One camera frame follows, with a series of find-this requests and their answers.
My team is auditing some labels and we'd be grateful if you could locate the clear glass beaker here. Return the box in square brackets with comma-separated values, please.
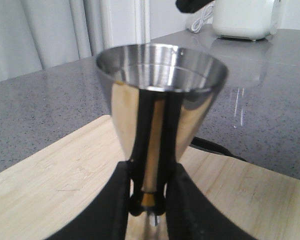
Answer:
[189, 0, 281, 130]

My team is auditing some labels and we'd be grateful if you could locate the steel double jigger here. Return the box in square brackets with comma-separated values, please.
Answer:
[96, 43, 228, 240]

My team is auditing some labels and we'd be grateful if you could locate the white coiled cable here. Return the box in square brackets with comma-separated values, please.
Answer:
[184, 2, 215, 34]

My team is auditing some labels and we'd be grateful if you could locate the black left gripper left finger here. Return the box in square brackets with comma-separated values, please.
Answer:
[48, 161, 131, 240]

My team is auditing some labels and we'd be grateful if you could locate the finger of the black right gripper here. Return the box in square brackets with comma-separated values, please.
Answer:
[175, 0, 213, 13]

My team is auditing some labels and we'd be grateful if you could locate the grey curtain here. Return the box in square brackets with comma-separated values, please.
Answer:
[0, 0, 151, 85]

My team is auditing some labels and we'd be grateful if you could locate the dark object behind board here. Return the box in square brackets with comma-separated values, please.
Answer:
[190, 136, 247, 162]

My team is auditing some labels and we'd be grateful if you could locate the light wooden cutting board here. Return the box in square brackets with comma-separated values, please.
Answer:
[0, 115, 300, 240]

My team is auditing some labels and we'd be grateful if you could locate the white kitchen appliance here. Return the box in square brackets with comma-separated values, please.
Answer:
[212, 0, 281, 41]

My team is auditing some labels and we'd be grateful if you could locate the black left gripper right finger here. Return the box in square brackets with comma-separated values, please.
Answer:
[166, 163, 240, 240]

